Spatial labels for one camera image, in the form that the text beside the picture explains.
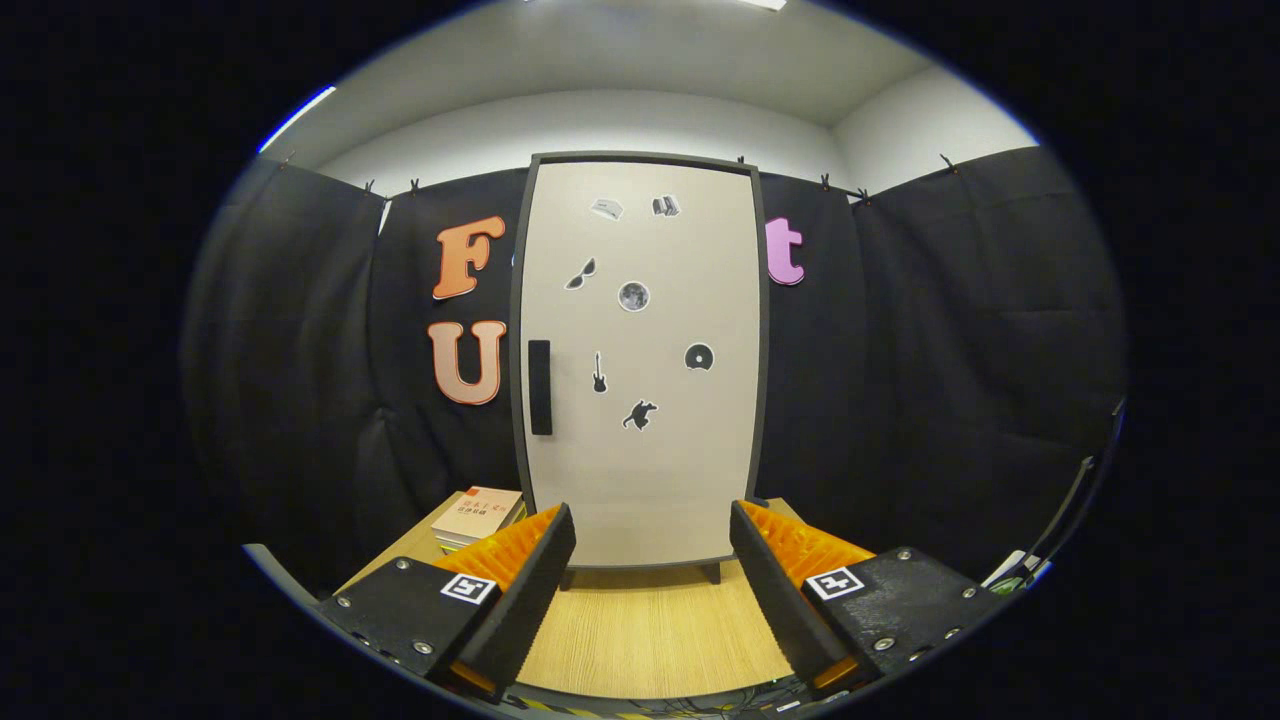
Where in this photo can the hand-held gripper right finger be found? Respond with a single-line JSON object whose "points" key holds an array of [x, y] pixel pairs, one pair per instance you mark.
{"points": [[770, 600]]}

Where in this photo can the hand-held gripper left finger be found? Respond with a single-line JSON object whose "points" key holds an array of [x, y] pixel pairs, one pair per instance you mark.
{"points": [[540, 590]]}

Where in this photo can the dark grey shoe cabinet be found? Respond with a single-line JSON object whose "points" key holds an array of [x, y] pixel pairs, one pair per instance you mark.
{"points": [[711, 574]]}

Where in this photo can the yellow edged book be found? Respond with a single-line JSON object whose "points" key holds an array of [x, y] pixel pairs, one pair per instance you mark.
{"points": [[490, 540]]}

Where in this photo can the beige red cover book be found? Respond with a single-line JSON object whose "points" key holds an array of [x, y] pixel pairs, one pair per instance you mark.
{"points": [[480, 510]]}

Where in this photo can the white green printed card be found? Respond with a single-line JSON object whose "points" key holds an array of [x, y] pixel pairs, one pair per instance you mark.
{"points": [[1015, 572]]}

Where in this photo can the black backdrop cloth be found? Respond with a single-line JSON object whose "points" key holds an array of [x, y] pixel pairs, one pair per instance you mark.
{"points": [[950, 400]]}

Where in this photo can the ceiling light strip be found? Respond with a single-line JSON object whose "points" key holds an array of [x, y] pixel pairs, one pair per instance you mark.
{"points": [[295, 118], [765, 4]]}

